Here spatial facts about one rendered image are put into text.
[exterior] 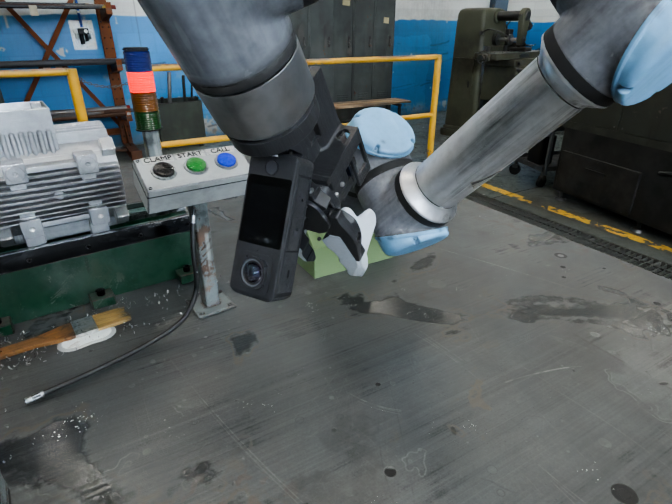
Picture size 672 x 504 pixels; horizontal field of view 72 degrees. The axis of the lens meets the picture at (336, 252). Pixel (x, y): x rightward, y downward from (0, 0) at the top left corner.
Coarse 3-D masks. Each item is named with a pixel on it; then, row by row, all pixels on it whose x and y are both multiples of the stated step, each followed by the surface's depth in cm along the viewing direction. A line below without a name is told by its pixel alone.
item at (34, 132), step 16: (0, 112) 70; (16, 112) 71; (32, 112) 72; (48, 112) 73; (0, 128) 71; (16, 128) 72; (32, 128) 73; (48, 128) 74; (0, 144) 71; (16, 144) 72; (32, 144) 74; (48, 144) 75
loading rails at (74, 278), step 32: (128, 224) 95; (160, 224) 88; (0, 256) 75; (32, 256) 78; (64, 256) 80; (96, 256) 84; (128, 256) 87; (160, 256) 91; (0, 288) 76; (32, 288) 79; (64, 288) 82; (96, 288) 86; (128, 288) 89; (0, 320) 76
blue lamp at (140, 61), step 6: (126, 54) 106; (132, 54) 106; (138, 54) 106; (144, 54) 107; (126, 60) 107; (132, 60) 106; (138, 60) 107; (144, 60) 107; (150, 60) 109; (126, 66) 108; (132, 66) 107; (138, 66) 107; (144, 66) 108; (150, 66) 109; (132, 72) 108; (138, 72) 108
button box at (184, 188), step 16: (144, 160) 70; (160, 160) 71; (176, 160) 72; (208, 160) 74; (240, 160) 76; (144, 176) 68; (176, 176) 70; (192, 176) 71; (208, 176) 72; (224, 176) 73; (240, 176) 74; (144, 192) 68; (160, 192) 68; (176, 192) 69; (192, 192) 71; (208, 192) 73; (224, 192) 75; (240, 192) 77; (160, 208) 70; (176, 208) 72
